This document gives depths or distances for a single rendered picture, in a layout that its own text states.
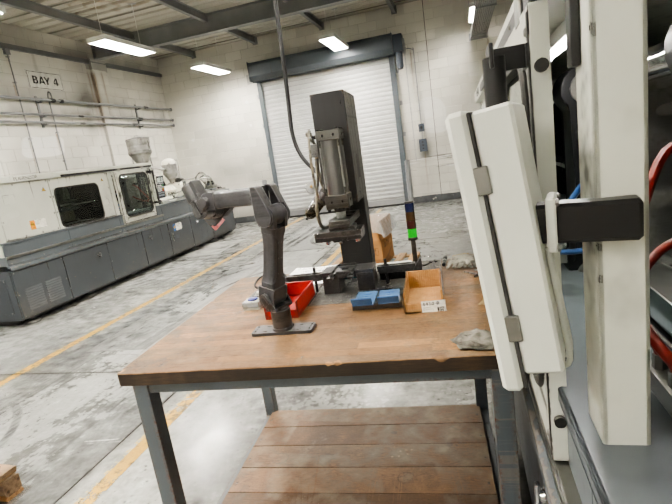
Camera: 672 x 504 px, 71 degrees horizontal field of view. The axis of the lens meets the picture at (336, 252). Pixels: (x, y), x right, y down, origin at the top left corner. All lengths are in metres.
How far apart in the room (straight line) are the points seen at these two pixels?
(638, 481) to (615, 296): 0.23
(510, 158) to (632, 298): 0.25
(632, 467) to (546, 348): 0.20
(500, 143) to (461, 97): 10.32
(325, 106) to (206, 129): 10.68
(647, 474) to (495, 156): 0.45
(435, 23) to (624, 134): 10.52
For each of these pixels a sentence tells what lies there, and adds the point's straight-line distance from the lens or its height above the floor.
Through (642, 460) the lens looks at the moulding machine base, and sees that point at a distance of 0.81.
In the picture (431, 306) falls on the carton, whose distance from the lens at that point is 1.53.
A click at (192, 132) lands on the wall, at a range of 12.66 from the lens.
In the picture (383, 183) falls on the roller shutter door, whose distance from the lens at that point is 11.05.
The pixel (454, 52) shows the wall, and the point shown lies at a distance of 11.05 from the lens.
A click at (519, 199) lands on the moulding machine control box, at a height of 1.34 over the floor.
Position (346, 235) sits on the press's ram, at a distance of 1.78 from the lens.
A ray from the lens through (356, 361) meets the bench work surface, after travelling 1.26.
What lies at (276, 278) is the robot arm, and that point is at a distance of 1.48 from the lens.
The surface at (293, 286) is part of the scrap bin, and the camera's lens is 1.88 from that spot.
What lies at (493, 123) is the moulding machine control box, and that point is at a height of 1.44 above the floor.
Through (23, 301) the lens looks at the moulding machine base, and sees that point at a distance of 6.49.
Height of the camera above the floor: 1.44
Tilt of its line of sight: 12 degrees down
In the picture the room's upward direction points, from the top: 8 degrees counter-clockwise
